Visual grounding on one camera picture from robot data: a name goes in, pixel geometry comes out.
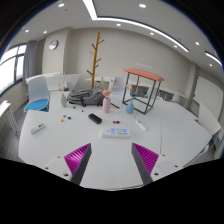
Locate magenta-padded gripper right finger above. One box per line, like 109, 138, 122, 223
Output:
130, 142, 184, 186

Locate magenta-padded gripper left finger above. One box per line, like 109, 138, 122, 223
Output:
42, 142, 93, 186

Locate plain white remote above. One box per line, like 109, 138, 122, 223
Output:
135, 119, 149, 132

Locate black rectangular box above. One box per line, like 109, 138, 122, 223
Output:
88, 113, 103, 125

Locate black marker pen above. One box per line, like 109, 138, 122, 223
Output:
72, 105, 85, 113

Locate white remote with buttons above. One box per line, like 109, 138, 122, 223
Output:
29, 122, 47, 135

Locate blue vase with flowers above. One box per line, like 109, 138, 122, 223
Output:
120, 83, 138, 115

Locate green vase with stems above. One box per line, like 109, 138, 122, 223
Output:
57, 72, 69, 108

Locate pink vase with flowers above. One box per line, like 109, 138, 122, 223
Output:
100, 77, 120, 114

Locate grey backpack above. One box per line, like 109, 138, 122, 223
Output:
67, 87, 120, 109

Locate white chair with blue cushion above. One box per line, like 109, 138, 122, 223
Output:
23, 75, 51, 113

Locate plain white chair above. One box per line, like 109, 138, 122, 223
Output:
111, 76, 128, 96

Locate wooden coat rack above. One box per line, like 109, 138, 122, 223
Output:
86, 31, 106, 90

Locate grey curtain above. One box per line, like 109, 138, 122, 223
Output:
22, 40, 38, 85

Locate window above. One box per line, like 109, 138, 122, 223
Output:
0, 43, 28, 94

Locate short ceiling strip light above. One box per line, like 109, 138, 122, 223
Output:
204, 51, 224, 68

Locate long ceiling strip light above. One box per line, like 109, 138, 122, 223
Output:
82, 0, 190, 54

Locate ceiling spot lights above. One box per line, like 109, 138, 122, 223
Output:
23, 2, 214, 48

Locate orange-topped black frame side table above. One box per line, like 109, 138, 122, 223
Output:
121, 68, 166, 115

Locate white wall board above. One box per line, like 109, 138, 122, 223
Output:
193, 75, 224, 111

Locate round wall clock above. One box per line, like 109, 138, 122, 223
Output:
48, 39, 59, 51

